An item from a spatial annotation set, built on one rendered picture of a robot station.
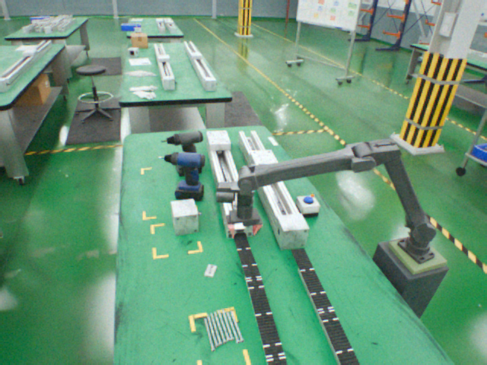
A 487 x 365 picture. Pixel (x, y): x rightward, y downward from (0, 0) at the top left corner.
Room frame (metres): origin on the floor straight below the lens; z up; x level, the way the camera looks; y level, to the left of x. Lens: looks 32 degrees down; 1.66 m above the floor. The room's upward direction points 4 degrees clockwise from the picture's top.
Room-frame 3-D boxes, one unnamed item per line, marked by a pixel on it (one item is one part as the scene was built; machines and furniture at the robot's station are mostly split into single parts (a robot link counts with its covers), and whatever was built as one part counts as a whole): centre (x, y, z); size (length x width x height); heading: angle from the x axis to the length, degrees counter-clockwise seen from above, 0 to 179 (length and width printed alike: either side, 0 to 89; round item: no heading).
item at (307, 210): (1.15, -0.27, 0.81); 0.10 x 0.08 x 0.06; 104
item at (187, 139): (1.41, 0.32, 0.89); 0.20 x 0.08 x 0.22; 115
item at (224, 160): (1.35, 0.10, 0.82); 0.80 x 0.10 x 0.09; 14
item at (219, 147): (1.59, 0.16, 0.87); 0.16 x 0.11 x 0.07; 14
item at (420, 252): (0.91, -0.67, 0.84); 0.12 x 0.09 x 0.08; 26
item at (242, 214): (0.92, 0.00, 0.95); 0.10 x 0.07 x 0.07; 104
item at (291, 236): (0.96, -0.20, 0.83); 0.12 x 0.09 x 0.10; 104
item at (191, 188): (1.21, 0.28, 0.89); 0.20 x 0.08 x 0.22; 89
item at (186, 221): (1.01, 0.22, 0.83); 0.11 x 0.10 x 0.10; 110
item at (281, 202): (1.39, -0.08, 0.82); 0.80 x 0.10 x 0.09; 14
